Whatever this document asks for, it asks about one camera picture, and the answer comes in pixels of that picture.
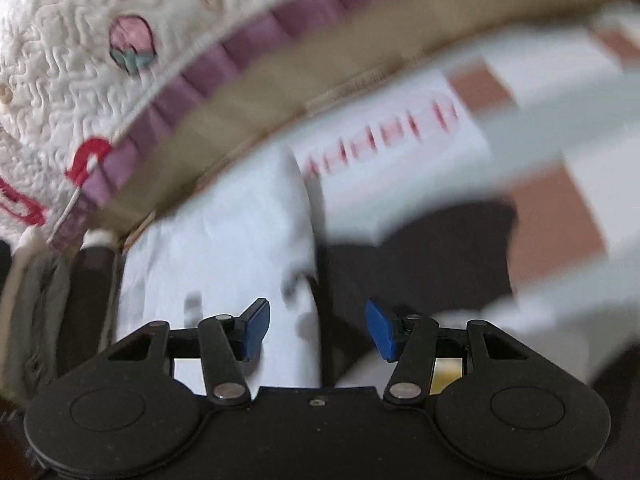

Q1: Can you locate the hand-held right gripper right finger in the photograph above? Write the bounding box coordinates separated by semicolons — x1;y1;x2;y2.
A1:
364;298;530;407

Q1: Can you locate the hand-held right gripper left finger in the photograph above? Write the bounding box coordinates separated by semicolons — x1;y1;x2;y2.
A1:
105;298;272;407

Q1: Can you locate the dark cloth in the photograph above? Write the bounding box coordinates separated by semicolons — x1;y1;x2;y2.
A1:
317;197;518;391

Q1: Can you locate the white garment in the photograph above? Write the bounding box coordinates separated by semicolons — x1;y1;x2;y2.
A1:
117;147;323;391

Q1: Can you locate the white cloth with red marks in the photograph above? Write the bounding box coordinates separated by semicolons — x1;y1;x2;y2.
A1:
290;67;493;246

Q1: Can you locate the dark brown folded garment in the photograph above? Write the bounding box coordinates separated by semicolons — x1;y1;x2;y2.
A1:
67;242;123;366

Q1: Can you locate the cream folded garment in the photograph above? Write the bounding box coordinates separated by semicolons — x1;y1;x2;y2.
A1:
80;229;116;250

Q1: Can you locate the striped checked blanket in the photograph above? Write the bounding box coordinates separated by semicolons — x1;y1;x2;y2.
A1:
450;5;640;386

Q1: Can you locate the grey-green folded garment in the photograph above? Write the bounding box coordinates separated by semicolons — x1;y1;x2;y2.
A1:
7;250;76;406

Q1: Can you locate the tan bed edge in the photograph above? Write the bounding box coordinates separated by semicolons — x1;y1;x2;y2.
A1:
95;0;640;241

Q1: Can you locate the cream quilted cover red print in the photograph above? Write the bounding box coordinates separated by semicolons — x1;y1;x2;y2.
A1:
0;0;481;256

